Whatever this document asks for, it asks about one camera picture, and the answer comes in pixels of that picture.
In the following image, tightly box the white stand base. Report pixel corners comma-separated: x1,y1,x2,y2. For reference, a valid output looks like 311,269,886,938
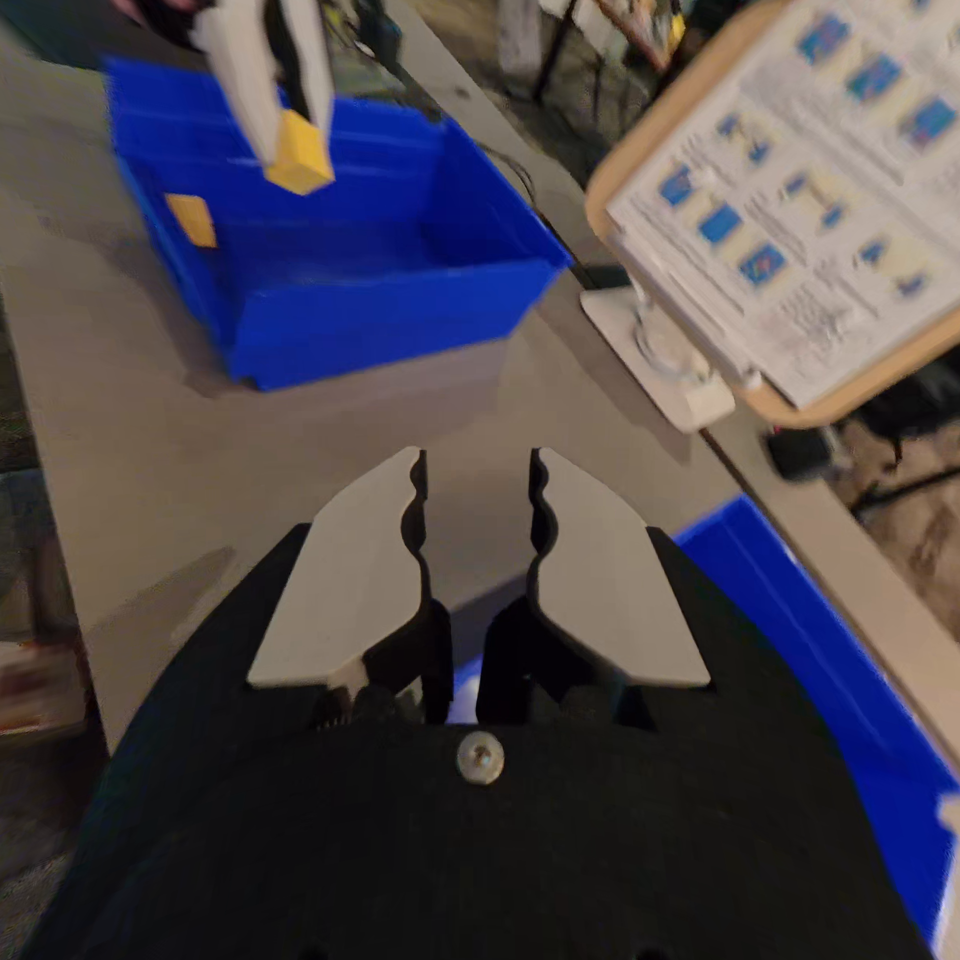
579,288,736,435

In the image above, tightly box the yellow cube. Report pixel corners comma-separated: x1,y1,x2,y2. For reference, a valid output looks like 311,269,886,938
264,111,336,196
163,193,219,249

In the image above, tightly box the grey desk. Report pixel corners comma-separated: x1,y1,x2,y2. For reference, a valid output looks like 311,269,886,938
0,0,960,759

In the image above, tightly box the blue plastic bin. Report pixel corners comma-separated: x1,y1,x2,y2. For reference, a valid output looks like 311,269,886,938
448,493,960,948
105,56,575,393

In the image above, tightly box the instruction sheet on wooden board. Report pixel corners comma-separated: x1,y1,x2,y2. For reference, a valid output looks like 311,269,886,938
585,0,960,430

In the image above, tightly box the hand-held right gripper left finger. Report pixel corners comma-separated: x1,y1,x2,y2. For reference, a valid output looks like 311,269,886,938
246,447,434,691

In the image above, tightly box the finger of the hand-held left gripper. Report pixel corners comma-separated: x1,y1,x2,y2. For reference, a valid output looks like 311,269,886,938
283,0,336,151
191,0,285,170

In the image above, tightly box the small black device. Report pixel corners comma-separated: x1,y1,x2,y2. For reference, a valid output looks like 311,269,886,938
765,426,837,481

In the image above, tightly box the printed instruction sheet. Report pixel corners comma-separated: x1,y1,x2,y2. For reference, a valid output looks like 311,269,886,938
606,0,960,410

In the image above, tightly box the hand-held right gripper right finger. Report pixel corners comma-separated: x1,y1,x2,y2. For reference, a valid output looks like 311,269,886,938
527,447,712,690

